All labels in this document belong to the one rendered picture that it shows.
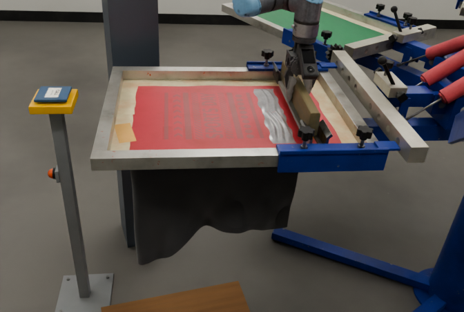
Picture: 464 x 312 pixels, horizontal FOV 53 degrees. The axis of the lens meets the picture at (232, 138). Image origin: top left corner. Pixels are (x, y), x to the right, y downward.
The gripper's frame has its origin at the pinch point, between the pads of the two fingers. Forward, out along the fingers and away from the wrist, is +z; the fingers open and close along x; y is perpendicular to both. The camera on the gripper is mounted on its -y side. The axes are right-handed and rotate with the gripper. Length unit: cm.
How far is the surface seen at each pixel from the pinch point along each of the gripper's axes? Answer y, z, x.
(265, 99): 8.4, 4.6, 8.3
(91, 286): 16, 100, 75
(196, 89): 17.7, 5.3, 31.0
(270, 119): -4.5, 4.8, 9.1
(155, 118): -2.6, 5.3, 44.8
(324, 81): 18.5, 2.4, -14.7
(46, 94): 11, 4, 79
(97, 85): 222, 100, 98
